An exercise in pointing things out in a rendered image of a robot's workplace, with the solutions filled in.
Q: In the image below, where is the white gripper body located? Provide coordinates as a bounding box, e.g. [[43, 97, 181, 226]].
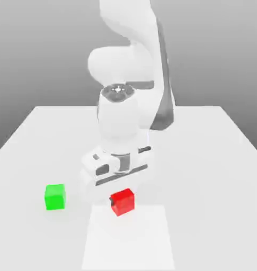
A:
[[78, 162, 153, 203]]

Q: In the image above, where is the small red cube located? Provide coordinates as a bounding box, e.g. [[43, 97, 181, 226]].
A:
[[109, 188, 135, 217]]

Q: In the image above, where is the small green cube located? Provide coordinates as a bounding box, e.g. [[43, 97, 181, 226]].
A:
[[44, 184, 67, 211]]

